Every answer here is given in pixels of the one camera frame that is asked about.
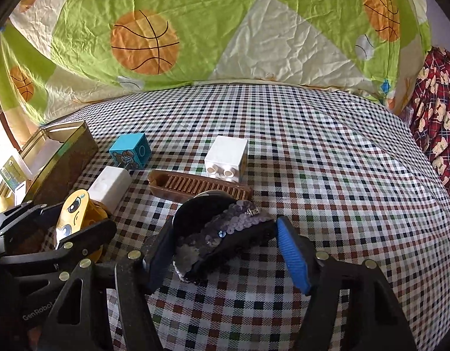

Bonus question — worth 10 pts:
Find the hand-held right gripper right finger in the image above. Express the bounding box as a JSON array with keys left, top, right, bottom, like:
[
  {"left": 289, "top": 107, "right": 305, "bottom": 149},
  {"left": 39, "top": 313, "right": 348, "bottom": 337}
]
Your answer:
[{"left": 276, "top": 216, "right": 418, "bottom": 351}]

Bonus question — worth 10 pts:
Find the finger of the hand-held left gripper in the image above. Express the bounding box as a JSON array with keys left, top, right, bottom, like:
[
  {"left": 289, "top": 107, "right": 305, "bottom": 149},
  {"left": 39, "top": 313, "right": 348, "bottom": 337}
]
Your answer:
[
  {"left": 0, "top": 219, "right": 118, "bottom": 276},
  {"left": 0, "top": 202, "right": 63, "bottom": 254}
]

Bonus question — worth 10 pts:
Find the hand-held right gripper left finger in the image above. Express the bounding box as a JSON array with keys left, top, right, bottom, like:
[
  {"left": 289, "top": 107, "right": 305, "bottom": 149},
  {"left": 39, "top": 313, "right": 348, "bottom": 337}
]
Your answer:
[{"left": 38, "top": 219, "right": 174, "bottom": 351}]

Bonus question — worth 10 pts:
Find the yellow face toy block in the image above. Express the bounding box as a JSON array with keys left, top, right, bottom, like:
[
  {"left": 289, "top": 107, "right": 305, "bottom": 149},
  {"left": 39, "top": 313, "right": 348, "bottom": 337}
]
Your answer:
[{"left": 55, "top": 189, "right": 112, "bottom": 264}]

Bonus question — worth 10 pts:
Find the clear green label plastic box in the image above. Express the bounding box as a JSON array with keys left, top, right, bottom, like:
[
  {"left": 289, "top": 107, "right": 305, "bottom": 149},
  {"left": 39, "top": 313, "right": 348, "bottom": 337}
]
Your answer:
[{"left": 0, "top": 155, "right": 28, "bottom": 191}]

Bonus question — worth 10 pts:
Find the gold metal tin box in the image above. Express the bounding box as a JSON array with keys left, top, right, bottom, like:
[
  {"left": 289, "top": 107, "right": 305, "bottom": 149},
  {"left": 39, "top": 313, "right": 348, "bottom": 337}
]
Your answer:
[{"left": 0, "top": 120, "right": 99, "bottom": 216}]

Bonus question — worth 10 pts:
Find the white charger plug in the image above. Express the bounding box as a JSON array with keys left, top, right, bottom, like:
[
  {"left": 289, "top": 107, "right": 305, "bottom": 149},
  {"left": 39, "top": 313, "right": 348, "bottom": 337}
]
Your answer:
[{"left": 88, "top": 165, "right": 132, "bottom": 209}]

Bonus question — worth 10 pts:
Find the brown comb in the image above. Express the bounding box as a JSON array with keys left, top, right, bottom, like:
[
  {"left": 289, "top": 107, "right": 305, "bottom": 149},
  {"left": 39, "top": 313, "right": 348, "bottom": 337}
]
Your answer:
[{"left": 147, "top": 169, "right": 253, "bottom": 202}]

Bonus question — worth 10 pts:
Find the blue toy block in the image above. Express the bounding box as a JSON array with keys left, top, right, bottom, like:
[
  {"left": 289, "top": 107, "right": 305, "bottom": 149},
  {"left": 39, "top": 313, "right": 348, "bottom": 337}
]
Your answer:
[{"left": 109, "top": 132, "right": 152, "bottom": 171}]

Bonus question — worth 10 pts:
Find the white studded toy block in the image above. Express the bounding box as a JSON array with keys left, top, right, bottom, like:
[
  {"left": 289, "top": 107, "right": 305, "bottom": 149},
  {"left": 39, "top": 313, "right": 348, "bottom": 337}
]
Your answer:
[{"left": 204, "top": 135, "right": 248, "bottom": 183}]

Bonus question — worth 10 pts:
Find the white paper liner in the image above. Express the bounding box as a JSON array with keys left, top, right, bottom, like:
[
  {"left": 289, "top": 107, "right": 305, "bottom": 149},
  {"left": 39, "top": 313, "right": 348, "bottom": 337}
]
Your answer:
[{"left": 22, "top": 141, "right": 66, "bottom": 178}]

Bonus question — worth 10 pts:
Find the checkered tablecloth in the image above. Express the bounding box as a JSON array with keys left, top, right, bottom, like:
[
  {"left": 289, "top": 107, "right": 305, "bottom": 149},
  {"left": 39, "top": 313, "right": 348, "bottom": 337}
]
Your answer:
[{"left": 38, "top": 80, "right": 450, "bottom": 351}]

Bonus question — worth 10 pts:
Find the red plaid bear cloth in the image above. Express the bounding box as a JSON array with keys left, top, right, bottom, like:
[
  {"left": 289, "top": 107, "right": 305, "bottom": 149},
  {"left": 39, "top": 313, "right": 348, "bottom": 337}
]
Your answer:
[{"left": 408, "top": 46, "right": 450, "bottom": 194}]

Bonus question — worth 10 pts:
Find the basketball printed green sheet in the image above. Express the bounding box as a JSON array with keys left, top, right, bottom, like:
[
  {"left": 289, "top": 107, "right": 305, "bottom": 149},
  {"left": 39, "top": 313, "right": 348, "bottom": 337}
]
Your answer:
[{"left": 0, "top": 0, "right": 432, "bottom": 128}]

